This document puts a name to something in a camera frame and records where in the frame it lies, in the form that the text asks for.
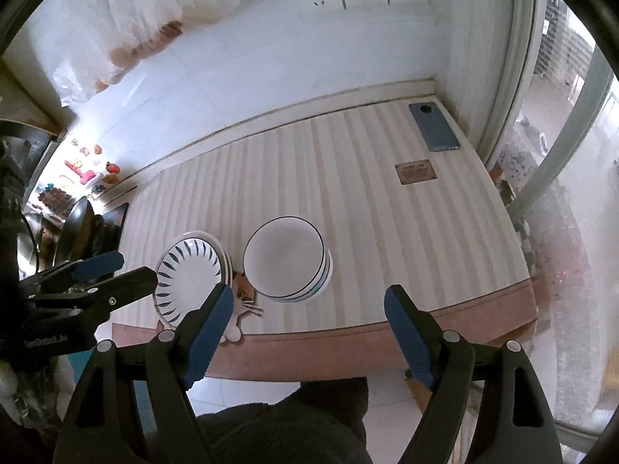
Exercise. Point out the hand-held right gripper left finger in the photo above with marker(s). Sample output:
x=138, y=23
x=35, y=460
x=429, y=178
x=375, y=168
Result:
x=208, y=338

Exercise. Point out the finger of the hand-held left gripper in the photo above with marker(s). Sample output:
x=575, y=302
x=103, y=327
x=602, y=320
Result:
x=130, y=287
x=96, y=266

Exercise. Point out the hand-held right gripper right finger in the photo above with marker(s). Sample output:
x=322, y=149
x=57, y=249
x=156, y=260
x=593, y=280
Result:
x=411, y=343

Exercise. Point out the blue striped plate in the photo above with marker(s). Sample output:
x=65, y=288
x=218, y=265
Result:
x=191, y=275

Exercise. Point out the printed white bowl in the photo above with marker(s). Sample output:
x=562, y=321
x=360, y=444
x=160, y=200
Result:
x=331, y=271

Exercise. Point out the black wok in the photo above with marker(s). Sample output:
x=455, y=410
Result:
x=77, y=222

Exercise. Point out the person's dark clothing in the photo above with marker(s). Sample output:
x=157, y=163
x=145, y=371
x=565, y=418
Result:
x=280, y=425

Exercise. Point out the striped cat print mat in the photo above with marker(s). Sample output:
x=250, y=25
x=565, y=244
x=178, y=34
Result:
x=362, y=203

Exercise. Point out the glass sliding door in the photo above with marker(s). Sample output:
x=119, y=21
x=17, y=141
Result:
x=570, y=203

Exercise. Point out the grey smartphone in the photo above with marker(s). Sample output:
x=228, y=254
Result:
x=434, y=126

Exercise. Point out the clear plastic bag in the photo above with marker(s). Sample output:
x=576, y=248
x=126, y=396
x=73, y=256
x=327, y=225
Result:
x=82, y=48
x=164, y=5

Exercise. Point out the group of colourful wall stickers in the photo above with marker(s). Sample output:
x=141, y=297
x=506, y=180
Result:
x=87, y=174

